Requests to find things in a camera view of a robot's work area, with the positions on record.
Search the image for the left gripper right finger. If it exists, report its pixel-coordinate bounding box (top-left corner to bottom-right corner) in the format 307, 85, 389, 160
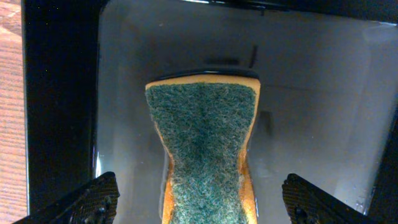
282, 173, 378, 224

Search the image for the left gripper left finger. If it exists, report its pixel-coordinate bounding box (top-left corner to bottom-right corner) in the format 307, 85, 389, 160
14, 172, 120, 224

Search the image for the green and yellow sponge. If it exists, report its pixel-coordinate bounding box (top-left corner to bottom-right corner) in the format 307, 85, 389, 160
145, 74, 261, 223

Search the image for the black rectangular tray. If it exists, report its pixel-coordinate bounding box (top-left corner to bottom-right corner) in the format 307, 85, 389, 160
22, 0, 397, 223

